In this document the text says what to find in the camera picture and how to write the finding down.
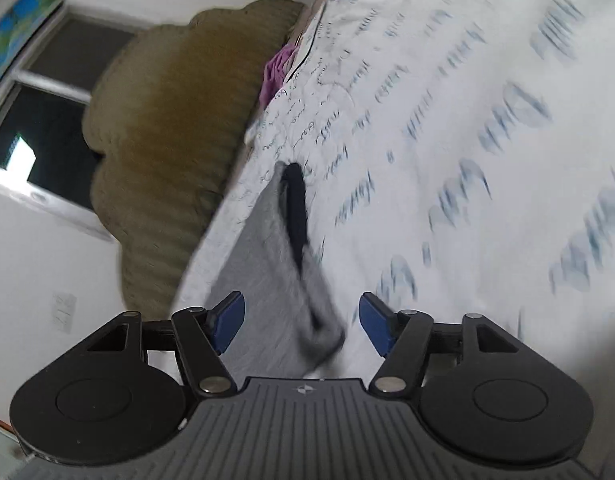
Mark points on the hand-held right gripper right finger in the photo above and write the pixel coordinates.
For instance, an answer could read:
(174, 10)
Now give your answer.
(375, 322)

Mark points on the grey sweater with navy sleeves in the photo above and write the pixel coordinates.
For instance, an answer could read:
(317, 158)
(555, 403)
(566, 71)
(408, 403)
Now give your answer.
(272, 250)

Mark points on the purple cloth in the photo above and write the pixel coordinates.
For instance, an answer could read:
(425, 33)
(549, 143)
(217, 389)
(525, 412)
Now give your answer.
(277, 75)

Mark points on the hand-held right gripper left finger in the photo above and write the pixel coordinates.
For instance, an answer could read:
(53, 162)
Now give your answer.
(230, 320)

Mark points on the white script-printed bed sheet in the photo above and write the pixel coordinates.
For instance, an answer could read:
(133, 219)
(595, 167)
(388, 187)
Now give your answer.
(462, 160)

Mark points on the olive padded headboard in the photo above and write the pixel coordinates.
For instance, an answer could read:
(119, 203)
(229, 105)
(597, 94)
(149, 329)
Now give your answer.
(172, 135)

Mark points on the white-framed window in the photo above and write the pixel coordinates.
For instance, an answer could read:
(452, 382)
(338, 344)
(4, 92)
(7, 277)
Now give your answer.
(52, 125)

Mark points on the blue and green wall poster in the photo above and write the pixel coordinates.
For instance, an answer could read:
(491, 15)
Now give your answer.
(12, 35)

